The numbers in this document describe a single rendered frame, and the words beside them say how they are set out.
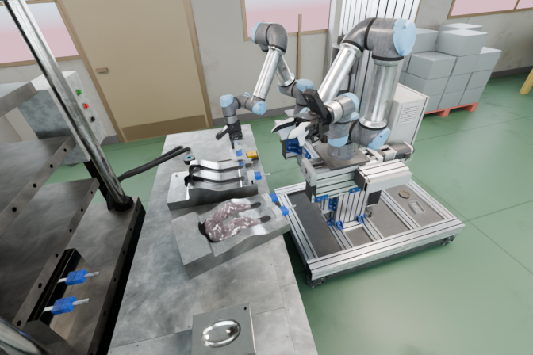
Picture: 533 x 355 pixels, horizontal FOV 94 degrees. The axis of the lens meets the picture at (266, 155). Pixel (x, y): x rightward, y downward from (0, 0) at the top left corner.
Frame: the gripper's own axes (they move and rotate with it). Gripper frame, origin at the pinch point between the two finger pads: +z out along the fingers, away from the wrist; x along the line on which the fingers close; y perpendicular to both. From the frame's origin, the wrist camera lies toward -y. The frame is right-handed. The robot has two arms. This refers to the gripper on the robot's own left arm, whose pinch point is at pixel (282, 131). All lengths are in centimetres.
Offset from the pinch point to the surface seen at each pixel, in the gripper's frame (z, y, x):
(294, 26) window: -232, -11, 212
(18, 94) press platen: 55, -18, 79
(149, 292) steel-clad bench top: 50, 61, 36
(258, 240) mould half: 4, 59, 21
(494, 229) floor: -183, 154, -47
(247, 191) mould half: -13, 55, 50
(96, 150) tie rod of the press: 42, 15, 88
